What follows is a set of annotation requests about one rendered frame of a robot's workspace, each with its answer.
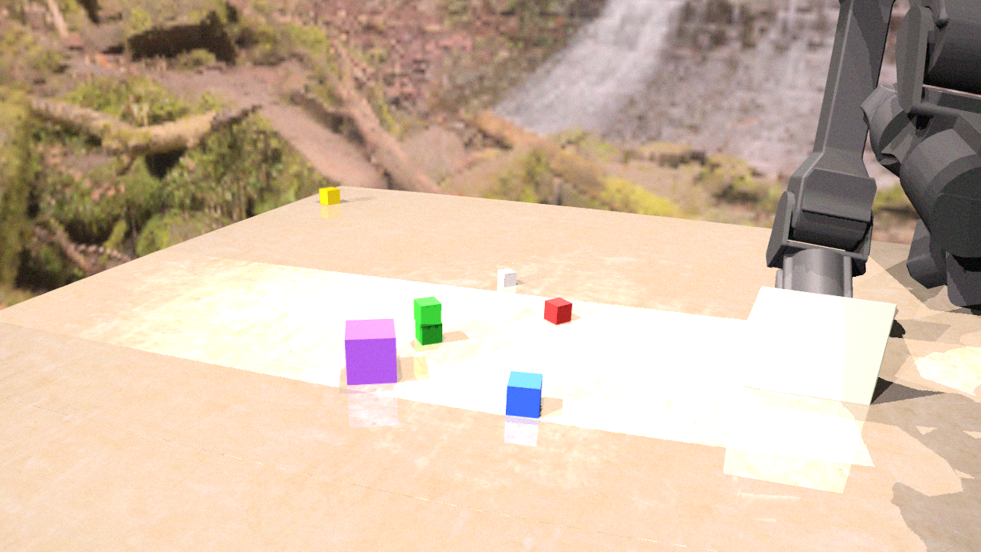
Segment purple cube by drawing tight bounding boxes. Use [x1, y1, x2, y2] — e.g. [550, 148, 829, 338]
[345, 319, 397, 386]

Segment blue block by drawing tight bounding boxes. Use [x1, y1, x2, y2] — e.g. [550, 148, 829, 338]
[506, 371, 543, 418]

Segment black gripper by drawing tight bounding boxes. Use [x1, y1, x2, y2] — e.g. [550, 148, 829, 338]
[907, 219, 947, 289]

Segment red block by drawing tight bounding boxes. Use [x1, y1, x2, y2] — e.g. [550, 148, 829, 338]
[544, 297, 573, 325]

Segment small yellow cube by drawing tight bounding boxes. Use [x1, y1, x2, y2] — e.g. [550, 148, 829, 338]
[319, 187, 340, 205]

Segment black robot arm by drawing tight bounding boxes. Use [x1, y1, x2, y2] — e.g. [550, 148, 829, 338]
[766, 0, 981, 311]

